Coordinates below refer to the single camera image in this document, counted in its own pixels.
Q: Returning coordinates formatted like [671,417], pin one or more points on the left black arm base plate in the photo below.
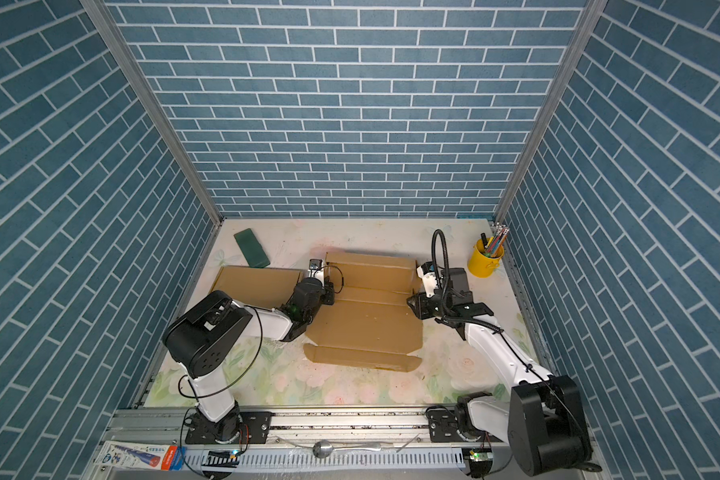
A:
[244,428]

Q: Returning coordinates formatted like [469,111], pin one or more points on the pens in cup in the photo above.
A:
[491,245]

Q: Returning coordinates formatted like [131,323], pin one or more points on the white slotted cable duct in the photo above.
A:
[299,460]

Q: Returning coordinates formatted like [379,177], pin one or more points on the metal spoon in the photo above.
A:
[322,449]

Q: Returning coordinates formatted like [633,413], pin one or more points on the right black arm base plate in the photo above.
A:
[456,426]

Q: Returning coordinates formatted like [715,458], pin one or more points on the yellow pen cup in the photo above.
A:
[482,266]

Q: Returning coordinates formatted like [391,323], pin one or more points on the green rectangular sponge block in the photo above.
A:
[251,249]

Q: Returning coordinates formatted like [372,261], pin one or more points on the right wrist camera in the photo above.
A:
[428,275]

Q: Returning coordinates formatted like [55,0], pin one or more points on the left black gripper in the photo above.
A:
[328,291]

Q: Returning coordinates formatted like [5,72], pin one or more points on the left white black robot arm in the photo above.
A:
[201,339]

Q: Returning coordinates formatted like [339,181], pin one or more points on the white blue product package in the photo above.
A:
[135,456]

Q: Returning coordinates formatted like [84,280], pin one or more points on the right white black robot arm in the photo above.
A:
[543,421]

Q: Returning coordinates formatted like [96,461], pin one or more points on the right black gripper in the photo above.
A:
[421,306]

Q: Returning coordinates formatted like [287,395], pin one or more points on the cardboard box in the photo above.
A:
[268,288]
[369,325]

